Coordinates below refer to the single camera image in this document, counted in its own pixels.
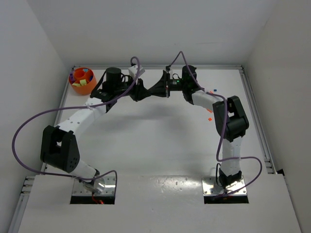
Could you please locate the light green 2x2 lego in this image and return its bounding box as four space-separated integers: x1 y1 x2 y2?
79 79 87 86

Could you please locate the purple 2x4 lego brick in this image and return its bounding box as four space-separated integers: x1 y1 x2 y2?
69 72 75 83

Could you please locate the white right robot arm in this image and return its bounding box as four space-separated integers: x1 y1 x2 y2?
149 66 249 189

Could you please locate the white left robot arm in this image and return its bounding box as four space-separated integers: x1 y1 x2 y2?
40 65 145 183

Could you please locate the orange divided round container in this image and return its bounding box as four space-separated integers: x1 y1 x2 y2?
68 67 97 95

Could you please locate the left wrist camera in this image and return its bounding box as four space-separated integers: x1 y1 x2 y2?
128 65 145 78

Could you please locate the aluminium table edge rail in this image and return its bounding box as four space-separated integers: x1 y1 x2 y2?
239 66 277 174

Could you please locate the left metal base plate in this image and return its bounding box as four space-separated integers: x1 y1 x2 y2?
72 176 116 197

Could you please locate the metal base plate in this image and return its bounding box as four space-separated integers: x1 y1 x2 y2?
72 176 116 197
202 177 247 197

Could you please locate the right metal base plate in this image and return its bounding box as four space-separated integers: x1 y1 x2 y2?
202 177 247 197

